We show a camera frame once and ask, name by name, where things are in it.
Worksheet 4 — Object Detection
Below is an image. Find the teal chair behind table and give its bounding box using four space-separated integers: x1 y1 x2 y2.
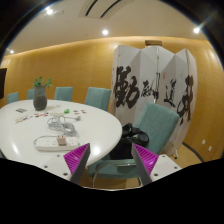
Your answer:
85 87 111 111

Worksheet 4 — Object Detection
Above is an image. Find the dark grey vase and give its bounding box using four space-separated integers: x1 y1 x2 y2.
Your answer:
33 86 47 111

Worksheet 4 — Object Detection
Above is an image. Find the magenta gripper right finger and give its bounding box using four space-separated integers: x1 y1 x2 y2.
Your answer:
131 144 159 185

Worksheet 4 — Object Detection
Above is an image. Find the dark wall monitor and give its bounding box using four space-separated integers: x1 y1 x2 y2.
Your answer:
0 68 7 99

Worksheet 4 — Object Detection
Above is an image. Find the green plant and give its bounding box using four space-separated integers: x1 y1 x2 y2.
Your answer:
33 77 53 87

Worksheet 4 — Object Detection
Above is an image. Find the black bag on chair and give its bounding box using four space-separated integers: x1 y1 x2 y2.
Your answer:
110 123 149 160

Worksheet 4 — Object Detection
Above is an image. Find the teal chair middle back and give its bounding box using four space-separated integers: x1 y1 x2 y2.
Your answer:
54 87 73 102

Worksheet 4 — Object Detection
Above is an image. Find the teal chair far left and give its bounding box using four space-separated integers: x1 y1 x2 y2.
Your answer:
7 92 18 103

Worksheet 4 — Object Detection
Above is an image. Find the small dark card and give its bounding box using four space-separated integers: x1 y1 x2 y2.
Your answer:
16 108 27 113

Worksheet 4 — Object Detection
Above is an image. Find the grey coiled power cable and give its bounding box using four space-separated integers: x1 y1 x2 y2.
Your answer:
46 115 82 138

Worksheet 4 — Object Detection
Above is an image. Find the teal chair behind vase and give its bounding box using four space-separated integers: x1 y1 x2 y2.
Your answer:
27 89 34 100

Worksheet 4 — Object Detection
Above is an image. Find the teal chair near right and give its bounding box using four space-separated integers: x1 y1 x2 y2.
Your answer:
87 102 179 184

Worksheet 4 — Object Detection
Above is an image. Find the ceiling air vent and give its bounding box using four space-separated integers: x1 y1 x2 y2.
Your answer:
80 0 129 19

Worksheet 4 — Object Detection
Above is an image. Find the pink charger plug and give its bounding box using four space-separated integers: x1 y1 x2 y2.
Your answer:
57 135 67 146

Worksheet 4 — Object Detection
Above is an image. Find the white power strip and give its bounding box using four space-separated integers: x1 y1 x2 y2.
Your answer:
35 136 79 152

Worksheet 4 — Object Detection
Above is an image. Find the small green object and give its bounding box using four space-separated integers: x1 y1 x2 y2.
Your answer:
64 109 70 114

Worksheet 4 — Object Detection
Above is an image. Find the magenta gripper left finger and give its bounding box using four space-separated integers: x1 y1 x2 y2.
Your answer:
64 143 90 184

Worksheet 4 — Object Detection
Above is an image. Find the white folding calligraphy screen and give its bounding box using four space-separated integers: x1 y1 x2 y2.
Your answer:
110 45 197 155

